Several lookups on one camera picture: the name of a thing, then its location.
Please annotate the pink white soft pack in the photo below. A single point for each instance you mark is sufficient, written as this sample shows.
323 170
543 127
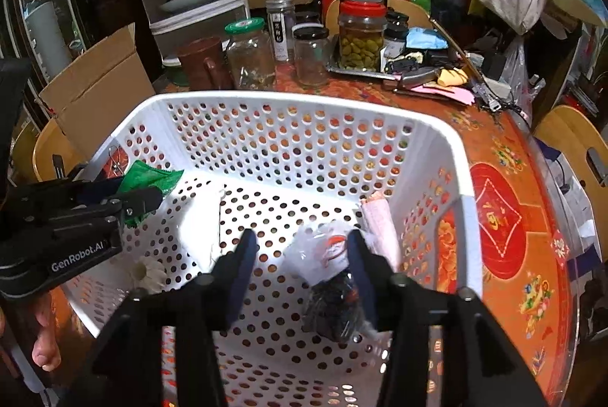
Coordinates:
379 223

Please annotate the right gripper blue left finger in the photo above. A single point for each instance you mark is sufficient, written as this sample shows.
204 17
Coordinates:
231 277

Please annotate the white packet with red print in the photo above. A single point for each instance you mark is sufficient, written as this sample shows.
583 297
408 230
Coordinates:
318 255

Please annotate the person's left hand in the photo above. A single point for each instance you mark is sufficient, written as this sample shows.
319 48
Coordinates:
45 350

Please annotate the wooden chair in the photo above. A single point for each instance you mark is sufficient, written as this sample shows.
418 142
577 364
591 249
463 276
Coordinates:
570 132
53 153

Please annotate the red lid pickle jar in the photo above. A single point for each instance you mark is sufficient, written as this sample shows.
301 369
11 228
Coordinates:
361 28

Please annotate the left wooden chair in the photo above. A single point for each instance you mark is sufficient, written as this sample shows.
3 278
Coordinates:
53 153

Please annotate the tall silver lid jar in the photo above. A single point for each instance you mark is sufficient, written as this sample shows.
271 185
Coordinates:
281 19

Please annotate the black lid glass jar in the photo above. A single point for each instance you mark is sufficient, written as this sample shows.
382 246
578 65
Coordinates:
312 51

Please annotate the metal binder clip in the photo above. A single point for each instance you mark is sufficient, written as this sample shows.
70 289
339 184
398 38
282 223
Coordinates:
117 162

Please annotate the green plastic packet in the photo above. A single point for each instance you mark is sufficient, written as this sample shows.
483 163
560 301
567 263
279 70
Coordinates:
141 175

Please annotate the white perforated plastic basket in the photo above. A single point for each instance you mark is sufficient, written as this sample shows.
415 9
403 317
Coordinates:
273 163

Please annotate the green lid glass jar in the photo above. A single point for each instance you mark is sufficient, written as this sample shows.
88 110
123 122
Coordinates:
250 55

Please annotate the brown plastic mug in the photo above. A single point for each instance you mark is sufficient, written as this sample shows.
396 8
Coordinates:
206 65

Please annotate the pink paper sheet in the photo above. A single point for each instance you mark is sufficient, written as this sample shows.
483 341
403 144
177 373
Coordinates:
457 94

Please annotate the brown cardboard box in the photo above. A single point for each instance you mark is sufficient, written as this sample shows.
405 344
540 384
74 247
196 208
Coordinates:
98 90

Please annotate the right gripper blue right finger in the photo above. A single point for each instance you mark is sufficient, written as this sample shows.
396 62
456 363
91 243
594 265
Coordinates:
372 275

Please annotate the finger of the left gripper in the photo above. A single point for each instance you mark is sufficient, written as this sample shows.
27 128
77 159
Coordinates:
90 191
135 204

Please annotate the light blue cloth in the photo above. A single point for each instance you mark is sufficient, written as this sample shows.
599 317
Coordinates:
425 39

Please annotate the right wooden chair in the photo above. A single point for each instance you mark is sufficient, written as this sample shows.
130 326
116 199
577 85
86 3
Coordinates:
570 132

